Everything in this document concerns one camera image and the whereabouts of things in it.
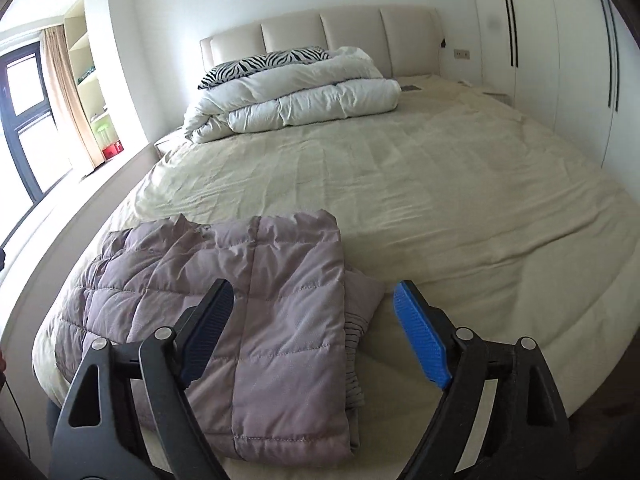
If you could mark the white folded duvet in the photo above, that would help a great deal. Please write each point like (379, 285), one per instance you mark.
(300, 95)

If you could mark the beige bed with padded headboard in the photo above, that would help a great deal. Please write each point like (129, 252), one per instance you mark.
(400, 185)

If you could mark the beige curtain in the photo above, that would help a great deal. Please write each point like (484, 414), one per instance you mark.
(70, 95)

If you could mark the white wall socket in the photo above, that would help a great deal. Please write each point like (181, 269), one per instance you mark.
(461, 53)

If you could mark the cream wall shelf unit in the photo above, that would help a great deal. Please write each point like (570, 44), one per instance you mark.
(87, 60)

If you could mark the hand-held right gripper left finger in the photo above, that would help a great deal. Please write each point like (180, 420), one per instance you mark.
(210, 330)

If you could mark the green plastic stool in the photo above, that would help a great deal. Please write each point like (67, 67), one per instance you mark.
(102, 127)

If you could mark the mauve quilted puffer jacket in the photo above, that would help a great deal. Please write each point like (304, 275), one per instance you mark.
(270, 320)

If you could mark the red box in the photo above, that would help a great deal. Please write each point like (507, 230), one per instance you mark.
(112, 151)

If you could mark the white built-in wardrobe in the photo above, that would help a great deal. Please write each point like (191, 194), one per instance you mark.
(560, 50)

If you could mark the cream bedside table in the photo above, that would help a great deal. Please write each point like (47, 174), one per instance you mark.
(167, 146)

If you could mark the zebra print pillow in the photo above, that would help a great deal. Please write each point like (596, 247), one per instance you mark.
(250, 64)

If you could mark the black framed window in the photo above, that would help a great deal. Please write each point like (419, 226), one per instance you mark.
(25, 125)

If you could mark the small grey flat item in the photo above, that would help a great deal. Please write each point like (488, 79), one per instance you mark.
(412, 88)

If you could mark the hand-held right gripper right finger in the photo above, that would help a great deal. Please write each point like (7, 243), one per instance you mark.
(420, 335)

